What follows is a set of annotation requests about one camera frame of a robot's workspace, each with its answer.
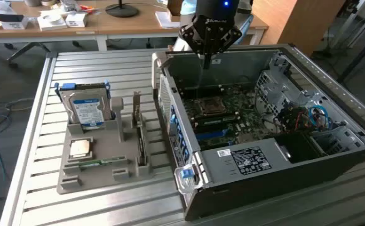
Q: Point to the silver disk bay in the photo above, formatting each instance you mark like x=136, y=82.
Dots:
x=343, y=139

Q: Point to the brown cardboard box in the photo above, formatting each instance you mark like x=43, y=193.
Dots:
x=174, y=7

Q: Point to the green motherboard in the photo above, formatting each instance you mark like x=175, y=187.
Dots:
x=248, y=122

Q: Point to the grey parts rack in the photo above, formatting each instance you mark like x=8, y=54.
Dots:
x=107, y=146

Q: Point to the clear latch with blue tab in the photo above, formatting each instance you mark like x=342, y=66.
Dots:
x=186, y=186

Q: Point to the hard disk with blue rails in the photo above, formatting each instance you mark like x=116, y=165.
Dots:
x=88, y=110

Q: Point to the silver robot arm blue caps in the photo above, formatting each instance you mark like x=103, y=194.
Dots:
x=180, y=44

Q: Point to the flat white box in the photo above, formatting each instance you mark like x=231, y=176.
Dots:
x=52, y=27

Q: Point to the grey office chair base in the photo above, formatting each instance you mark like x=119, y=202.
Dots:
x=12, y=63

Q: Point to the silver metal drive cage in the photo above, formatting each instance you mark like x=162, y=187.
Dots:
x=276, y=94

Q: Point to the blue card retention clip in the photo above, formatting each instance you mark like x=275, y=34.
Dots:
x=186, y=153
x=174, y=117

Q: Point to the black metal post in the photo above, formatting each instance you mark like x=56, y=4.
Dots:
x=362, y=53

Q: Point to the blue expansion slot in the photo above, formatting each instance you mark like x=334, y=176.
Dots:
x=211, y=136

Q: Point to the wooden cabinet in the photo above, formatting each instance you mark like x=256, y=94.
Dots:
x=295, y=23

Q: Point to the white tape roll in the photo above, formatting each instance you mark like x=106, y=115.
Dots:
x=46, y=17

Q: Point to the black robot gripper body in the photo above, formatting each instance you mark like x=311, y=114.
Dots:
x=215, y=14

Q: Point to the wooden desk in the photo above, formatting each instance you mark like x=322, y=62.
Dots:
x=123, y=26

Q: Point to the small white labelled box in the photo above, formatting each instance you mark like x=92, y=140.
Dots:
x=15, y=25

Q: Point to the white sticker inside case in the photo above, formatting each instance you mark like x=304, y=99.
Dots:
x=216, y=61

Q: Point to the grey cup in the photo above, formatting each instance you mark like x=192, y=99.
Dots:
x=32, y=2

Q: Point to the black open PC case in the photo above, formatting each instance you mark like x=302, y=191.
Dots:
x=264, y=188

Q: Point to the grey power supply unit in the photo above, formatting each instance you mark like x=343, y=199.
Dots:
x=214, y=169

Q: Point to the black power supply label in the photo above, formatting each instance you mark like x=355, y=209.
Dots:
x=251, y=161

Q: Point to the black RAM slot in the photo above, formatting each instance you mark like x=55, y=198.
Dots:
x=214, y=117
x=220, y=123

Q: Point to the black round lamp base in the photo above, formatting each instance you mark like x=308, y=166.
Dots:
x=122, y=11

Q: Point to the green RAM stick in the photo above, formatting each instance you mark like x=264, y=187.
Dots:
x=91, y=163

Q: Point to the CPU socket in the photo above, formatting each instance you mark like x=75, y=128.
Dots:
x=212, y=106

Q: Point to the graphics card with metal bracket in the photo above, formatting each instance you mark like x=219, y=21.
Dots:
x=140, y=131

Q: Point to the small white barcode sticker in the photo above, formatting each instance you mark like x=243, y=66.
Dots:
x=224, y=153

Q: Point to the white labelled carton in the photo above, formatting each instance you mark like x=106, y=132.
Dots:
x=76, y=21

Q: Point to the CPU chip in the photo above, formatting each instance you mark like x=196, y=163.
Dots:
x=80, y=148

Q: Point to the orange tool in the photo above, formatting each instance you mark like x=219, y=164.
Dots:
x=87, y=9

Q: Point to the white paper stack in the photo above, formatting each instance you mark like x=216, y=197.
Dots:
x=166, y=20

